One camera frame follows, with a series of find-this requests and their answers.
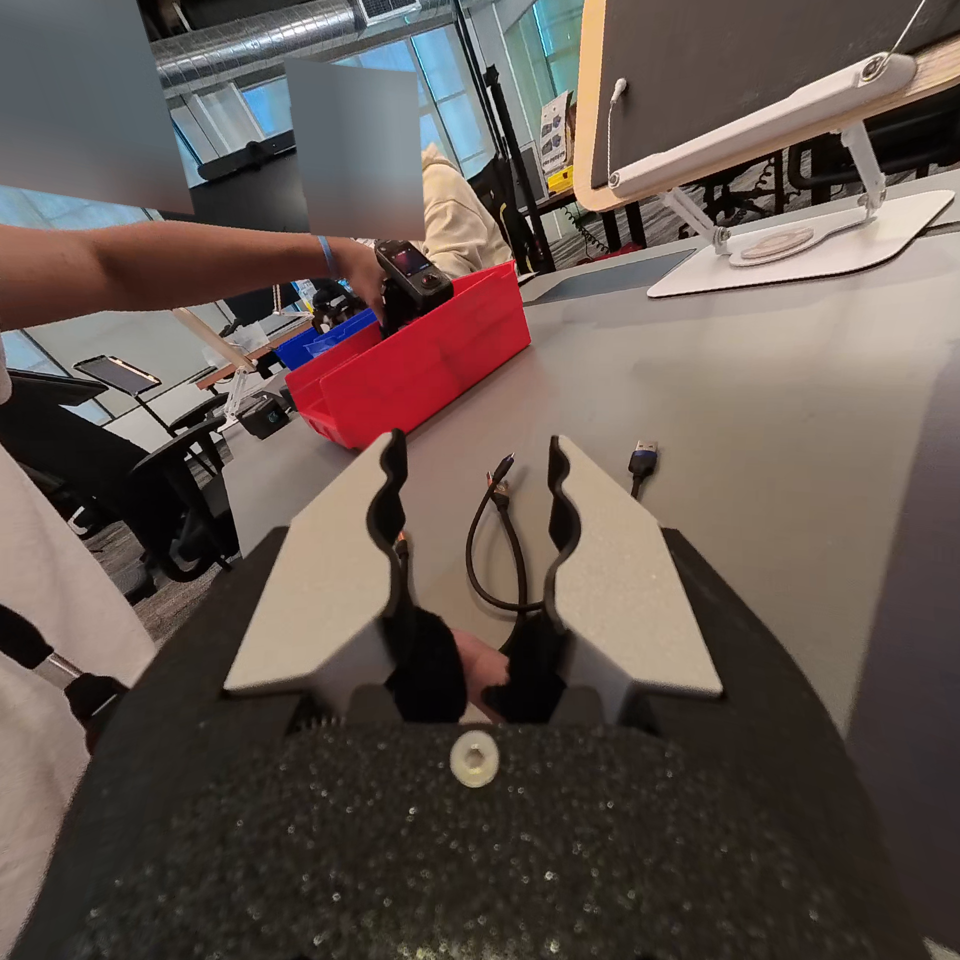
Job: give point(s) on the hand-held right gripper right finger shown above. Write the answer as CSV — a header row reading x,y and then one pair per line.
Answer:
x,y
630,600

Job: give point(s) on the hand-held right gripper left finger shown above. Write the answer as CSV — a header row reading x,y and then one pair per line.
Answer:
x,y
322,592

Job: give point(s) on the red storage bin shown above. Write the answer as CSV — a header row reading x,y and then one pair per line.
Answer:
x,y
420,360

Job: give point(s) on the person's left forearm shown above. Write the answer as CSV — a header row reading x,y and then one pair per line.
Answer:
x,y
150,270

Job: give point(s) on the grey desk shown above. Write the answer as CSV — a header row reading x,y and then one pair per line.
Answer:
x,y
712,412

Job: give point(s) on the person's left hand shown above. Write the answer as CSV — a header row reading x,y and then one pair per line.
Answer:
x,y
360,270

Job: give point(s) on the person's right hand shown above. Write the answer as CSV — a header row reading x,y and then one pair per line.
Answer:
x,y
480,664

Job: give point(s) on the blue storage bin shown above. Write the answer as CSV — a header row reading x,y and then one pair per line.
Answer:
x,y
294,352
341,334

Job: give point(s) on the blue wristband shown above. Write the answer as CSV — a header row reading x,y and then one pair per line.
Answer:
x,y
325,255

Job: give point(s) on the yellow plastic bin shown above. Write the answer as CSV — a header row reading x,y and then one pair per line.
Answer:
x,y
561,178

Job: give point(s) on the black device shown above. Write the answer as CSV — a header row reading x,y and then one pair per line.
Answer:
x,y
262,418

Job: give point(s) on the black office chair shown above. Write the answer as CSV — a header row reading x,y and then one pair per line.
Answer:
x,y
172,465

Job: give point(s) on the white tablet stand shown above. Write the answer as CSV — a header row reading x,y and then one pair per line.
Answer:
x,y
810,255
241,394

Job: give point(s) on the white printed carton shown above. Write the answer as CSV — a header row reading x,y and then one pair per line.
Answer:
x,y
556,131

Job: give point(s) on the white shirt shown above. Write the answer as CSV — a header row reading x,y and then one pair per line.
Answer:
x,y
45,562

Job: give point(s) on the silver ventilation duct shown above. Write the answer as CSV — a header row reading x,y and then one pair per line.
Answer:
x,y
262,52

